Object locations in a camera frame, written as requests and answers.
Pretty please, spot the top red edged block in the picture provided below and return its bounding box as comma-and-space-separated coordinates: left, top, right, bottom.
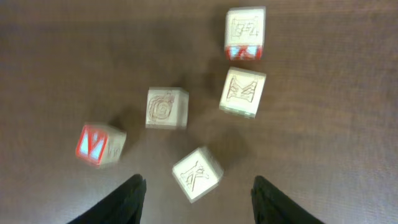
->
224, 6, 266, 60

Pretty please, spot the green edged M block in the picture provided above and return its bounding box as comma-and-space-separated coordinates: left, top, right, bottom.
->
219, 67, 266, 118

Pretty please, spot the red V letter block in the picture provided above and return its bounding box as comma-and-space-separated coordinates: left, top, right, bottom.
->
75, 123, 127, 167

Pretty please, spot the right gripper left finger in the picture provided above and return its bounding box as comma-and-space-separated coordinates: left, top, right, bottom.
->
68, 174, 147, 224

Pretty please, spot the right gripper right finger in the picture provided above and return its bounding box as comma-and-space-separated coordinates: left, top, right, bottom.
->
251, 175, 323, 224

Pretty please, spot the wooden K picture block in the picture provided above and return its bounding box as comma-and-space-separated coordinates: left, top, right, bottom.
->
172, 146, 224, 203

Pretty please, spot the red spiral picture block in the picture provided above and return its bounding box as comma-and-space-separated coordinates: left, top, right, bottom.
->
146, 87, 189, 129

